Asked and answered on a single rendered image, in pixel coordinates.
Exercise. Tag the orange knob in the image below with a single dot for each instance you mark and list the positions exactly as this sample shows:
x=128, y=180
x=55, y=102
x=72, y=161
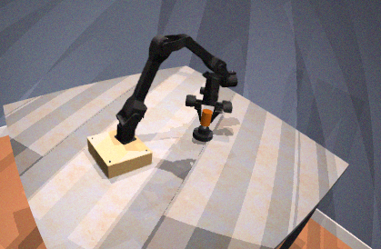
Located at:
x=206, y=117

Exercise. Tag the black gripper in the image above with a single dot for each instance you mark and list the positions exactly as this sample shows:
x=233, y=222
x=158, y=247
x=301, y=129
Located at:
x=209, y=98

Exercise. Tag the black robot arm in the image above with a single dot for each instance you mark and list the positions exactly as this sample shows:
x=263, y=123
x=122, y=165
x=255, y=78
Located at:
x=160, y=48

